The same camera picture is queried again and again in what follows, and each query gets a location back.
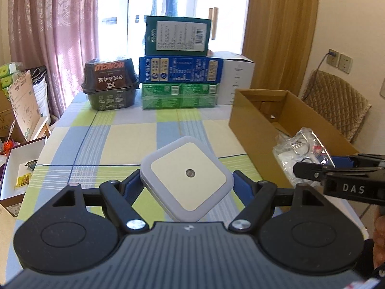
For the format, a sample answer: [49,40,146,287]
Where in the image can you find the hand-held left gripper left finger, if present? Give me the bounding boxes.
[51,170,148,233]

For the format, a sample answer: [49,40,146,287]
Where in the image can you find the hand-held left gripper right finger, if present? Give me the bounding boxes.
[229,170,330,233]

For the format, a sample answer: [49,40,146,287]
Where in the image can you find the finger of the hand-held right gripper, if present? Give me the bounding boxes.
[292,160,385,186]
[330,153,385,170]

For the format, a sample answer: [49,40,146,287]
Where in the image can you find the clear plastic bag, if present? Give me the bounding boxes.
[272,126,336,184]

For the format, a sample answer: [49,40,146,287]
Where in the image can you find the brown cardboard box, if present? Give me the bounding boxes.
[229,88,360,193]

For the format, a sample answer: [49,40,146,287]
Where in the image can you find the white square night light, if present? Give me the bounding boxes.
[140,136,235,223]

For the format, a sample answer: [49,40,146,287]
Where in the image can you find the plaid cloth covered desktop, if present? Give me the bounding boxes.
[6,92,370,277]

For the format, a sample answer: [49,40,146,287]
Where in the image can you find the person's right hand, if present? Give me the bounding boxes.
[372,207,385,269]

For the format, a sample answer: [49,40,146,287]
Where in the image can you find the brown quilted chair cushion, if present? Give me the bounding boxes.
[301,69,372,143]

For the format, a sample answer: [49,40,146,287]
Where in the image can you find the green wrapped carton pack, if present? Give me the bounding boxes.
[141,83,218,110]

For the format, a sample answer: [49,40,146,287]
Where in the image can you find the yellow and green packet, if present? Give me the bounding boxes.
[16,160,38,189]

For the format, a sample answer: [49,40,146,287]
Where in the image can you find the black instant noodle bowl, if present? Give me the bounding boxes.
[82,57,140,111]

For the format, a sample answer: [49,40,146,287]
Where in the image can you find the open white gift box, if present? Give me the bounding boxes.
[0,136,47,217]

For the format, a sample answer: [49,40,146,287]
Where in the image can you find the blue box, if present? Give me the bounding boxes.
[139,56,225,84]

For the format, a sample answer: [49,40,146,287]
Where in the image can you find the white paper bags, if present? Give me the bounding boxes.
[30,66,52,118]

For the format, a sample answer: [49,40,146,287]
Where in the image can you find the pale printed cardboard sheet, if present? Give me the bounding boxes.
[7,70,42,142]

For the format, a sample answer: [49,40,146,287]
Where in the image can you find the dark green box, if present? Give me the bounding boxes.
[144,16,212,57]

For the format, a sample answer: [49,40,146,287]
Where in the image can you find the pink curtain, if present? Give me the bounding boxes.
[8,0,100,121]

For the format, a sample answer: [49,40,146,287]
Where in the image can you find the wall outlet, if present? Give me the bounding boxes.
[327,49,340,67]
[339,53,353,73]

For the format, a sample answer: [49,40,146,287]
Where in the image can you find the black power cord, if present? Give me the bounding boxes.
[316,52,337,73]

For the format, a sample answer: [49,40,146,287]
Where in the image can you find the wooden frame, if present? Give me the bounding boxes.
[30,116,52,141]

